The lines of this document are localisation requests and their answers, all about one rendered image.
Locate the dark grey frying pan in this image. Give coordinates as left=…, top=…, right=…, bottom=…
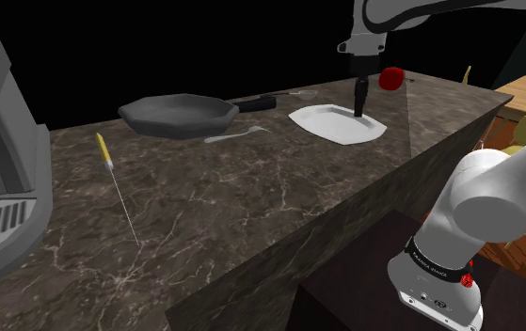
left=117, top=93, right=278, bottom=140

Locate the grey coffee machine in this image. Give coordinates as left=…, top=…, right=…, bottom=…
left=0, top=0, right=55, bottom=295

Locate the yellow-handled metal skewer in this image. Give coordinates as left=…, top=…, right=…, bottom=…
left=94, top=132, right=141, bottom=247

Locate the grey spoon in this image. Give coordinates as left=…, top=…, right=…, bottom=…
left=203, top=125, right=273, bottom=145

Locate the red apple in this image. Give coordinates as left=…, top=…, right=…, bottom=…
left=377, top=66, right=406, bottom=92

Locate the white plate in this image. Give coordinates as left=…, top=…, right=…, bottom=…
left=288, top=103, right=389, bottom=147

